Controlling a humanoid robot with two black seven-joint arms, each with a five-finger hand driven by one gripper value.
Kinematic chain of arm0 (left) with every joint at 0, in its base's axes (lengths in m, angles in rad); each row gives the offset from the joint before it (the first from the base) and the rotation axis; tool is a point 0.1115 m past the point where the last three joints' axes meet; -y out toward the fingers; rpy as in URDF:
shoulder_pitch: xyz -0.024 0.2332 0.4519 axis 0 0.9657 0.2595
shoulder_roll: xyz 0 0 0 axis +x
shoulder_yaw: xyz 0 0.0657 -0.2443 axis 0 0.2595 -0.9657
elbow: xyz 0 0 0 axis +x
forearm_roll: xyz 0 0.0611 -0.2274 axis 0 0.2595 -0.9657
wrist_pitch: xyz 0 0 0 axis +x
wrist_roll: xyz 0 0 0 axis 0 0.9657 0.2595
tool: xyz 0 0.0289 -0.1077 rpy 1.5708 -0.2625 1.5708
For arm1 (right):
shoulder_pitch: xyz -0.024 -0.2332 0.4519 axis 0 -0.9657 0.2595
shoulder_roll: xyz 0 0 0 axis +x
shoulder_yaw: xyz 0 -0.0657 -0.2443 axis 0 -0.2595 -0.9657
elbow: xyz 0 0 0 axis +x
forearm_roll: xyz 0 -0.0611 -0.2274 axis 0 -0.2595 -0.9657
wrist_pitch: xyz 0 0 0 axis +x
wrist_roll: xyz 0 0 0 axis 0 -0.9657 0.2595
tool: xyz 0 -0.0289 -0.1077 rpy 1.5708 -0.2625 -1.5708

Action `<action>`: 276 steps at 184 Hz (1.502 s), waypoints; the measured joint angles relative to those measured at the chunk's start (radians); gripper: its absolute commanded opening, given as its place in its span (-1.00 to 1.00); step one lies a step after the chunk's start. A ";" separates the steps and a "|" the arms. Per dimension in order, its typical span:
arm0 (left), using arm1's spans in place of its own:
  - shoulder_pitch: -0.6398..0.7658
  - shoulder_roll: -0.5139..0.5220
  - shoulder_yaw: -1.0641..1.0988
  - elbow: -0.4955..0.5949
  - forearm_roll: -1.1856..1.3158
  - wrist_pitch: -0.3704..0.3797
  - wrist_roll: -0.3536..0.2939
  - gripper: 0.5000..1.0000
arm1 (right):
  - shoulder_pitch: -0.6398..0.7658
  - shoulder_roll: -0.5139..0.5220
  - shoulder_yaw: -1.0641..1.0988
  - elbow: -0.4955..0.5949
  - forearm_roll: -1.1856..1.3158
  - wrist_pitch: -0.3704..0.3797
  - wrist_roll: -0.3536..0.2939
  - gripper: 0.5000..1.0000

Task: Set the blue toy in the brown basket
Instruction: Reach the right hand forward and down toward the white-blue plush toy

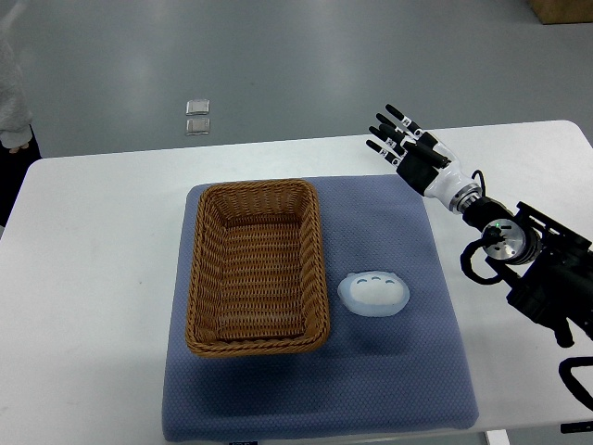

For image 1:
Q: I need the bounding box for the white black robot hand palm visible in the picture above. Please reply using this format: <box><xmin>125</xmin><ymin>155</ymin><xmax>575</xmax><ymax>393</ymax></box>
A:
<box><xmin>394</xmin><ymin>139</ymin><xmax>465</xmax><ymax>201</ymax></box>

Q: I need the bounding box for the lower metal floor plate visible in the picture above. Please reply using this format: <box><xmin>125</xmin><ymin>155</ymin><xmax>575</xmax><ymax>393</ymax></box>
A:
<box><xmin>185</xmin><ymin>118</ymin><xmax>210</xmax><ymax>135</ymax></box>

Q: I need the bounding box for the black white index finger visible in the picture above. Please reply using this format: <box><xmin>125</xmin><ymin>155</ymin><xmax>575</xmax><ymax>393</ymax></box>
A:
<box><xmin>385</xmin><ymin>104</ymin><xmax>423</xmax><ymax>134</ymax></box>

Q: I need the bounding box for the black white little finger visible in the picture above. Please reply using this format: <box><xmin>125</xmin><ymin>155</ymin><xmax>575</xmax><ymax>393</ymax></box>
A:
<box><xmin>366</xmin><ymin>140</ymin><xmax>402</xmax><ymax>165</ymax></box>

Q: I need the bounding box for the upper metal floor plate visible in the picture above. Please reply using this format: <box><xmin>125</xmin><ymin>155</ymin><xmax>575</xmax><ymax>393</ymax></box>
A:
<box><xmin>185</xmin><ymin>98</ymin><xmax>210</xmax><ymax>116</ymax></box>

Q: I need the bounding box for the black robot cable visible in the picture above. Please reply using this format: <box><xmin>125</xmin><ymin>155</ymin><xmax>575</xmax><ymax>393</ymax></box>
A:
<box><xmin>460</xmin><ymin>170</ymin><xmax>593</xmax><ymax>423</ymax></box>

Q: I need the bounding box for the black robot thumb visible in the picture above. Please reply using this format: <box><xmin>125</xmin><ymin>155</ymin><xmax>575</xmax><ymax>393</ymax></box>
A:
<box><xmin>415</xmin><ymin>143</ymin><xmax>450</xmax><ymax>167</ymax></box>

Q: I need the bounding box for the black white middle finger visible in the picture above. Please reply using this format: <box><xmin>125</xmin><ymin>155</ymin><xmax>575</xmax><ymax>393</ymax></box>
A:
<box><xmin>375</xmin><ymin>113</ymin><xmax>416</xmax><ymax>142</ymax></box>

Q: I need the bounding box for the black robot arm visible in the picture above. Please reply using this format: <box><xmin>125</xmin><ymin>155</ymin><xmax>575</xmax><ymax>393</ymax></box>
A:
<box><xmin>367</xmin><ymin>105</ymin><xmax>592</xmax><ymax>348</ymax></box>

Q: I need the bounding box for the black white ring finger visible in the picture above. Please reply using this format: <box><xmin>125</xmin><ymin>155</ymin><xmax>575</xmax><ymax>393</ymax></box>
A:
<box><xmin>369</xmin><ymin>124</ymin><xmax>406</xmax><ymax>152</ymax></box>

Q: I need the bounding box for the metal floor plate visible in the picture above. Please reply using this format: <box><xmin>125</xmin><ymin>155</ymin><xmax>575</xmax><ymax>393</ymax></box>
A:
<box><xmin>185</xmin><ymin>98</ymin><xmax>210</xmax><ymax>116</ymax></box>
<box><xmin>185</xmin><ymin>118</ymin><xmax>210</xmax><ymax>135</ymax></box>

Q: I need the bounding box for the blue fabric mat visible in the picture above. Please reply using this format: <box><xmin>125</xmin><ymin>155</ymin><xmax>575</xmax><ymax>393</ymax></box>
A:
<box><xmin>162</xmin><ymin>174</ymin><xmax>478</xmax><ymax>442</ymax></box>

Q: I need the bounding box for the blue white plush toy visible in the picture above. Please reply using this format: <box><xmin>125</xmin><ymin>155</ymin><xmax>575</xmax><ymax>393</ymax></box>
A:
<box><xmin>337</xmin><ymin>271</ymin><xmax>410</xmax><ymax>317</ymax></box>

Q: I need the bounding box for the person in grey sleeve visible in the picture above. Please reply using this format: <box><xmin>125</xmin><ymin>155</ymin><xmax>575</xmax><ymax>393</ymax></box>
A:
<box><xmin>1</xmin><ymin>32</ymin><xmax>42</xmax><ymax>227</ymax></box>

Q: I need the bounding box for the black table control panel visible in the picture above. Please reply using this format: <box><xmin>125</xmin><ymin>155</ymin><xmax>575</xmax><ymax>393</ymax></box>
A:
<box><xmin>560</xmin><ymin>421</ymin><xmax>593</xmax><ymax>434</ymax></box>

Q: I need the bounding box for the cardboard box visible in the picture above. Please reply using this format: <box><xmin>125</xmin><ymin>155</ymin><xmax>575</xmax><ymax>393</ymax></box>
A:
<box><xmin>528</xmin><ymin>0</ymin><xmax>593</xmax><ymax>25</ymax></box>

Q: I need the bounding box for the brown wicker basket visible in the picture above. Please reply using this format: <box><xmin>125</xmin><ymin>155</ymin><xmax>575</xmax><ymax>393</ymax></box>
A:
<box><xmin>185</xmin><ymin>179</ymin><xmax>330</xmax><ymax>358</ymax></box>

